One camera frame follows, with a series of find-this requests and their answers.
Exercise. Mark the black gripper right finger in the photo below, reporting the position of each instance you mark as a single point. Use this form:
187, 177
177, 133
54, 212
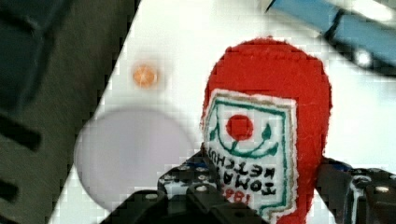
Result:
357, 195

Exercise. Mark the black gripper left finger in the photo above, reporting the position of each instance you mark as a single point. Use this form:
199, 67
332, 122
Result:
187, 194

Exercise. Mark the red ketchup bottle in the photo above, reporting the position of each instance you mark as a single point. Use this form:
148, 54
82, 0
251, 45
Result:
265, 124

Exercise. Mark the grey round plate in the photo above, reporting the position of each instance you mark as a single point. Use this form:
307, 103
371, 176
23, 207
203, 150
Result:
127, 150

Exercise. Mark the orange slice toy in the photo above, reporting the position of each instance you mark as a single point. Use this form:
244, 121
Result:
145, 76

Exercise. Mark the blue metal frame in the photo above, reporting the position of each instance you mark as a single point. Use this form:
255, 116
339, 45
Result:
363, 31

